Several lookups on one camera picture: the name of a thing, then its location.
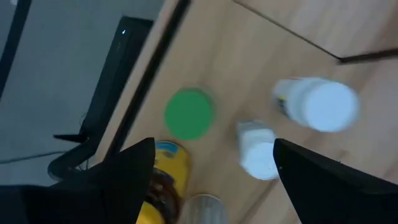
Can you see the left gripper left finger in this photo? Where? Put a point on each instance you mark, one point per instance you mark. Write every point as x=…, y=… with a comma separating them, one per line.
x=118, y=193

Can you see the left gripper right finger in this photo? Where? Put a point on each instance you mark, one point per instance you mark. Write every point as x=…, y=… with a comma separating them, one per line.
x=335, y=196

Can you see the amber bottle yellow cap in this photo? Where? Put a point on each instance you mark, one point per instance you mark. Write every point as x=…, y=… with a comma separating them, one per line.
x=174, y=165

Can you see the white bottle blue label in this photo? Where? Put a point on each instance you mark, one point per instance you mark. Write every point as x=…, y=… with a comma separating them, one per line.
x=258, y=152

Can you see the white pill bottle round cap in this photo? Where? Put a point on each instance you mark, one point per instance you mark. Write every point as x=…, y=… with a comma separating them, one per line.
x=323, y=105

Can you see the green cap medicine bottle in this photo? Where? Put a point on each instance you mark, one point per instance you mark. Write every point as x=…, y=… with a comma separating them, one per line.
x=189, y=113

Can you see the large white pill bottle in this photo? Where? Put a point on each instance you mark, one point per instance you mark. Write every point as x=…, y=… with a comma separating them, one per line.
x=203, y=211

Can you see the black equipment box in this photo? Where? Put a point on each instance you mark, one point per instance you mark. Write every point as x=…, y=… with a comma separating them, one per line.
x=118, y=68

